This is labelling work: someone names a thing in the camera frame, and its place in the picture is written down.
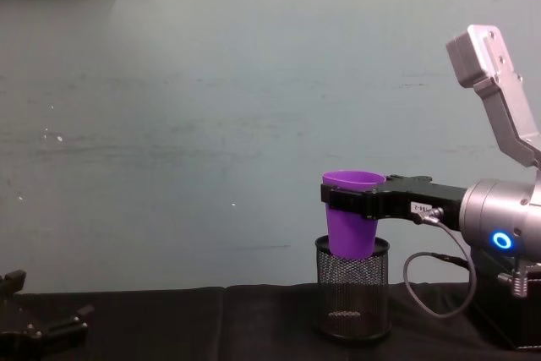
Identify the black wire mesh pen holder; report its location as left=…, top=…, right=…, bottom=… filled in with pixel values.
left=314, top=234, right=391, bottom=344

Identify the thin grey gripper cable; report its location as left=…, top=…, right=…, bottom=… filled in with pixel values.
left=402, top=205, right=479, bottom=320

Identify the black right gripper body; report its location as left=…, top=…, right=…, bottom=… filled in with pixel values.
left=363, top=178, right=467, bottom=230

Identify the black table cloth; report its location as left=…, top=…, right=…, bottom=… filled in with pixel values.
left=0, top=282, right=541, bottom=361

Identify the purple plastic cup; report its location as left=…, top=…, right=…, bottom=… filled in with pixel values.
left=321, top=169, right=387, bottom=261

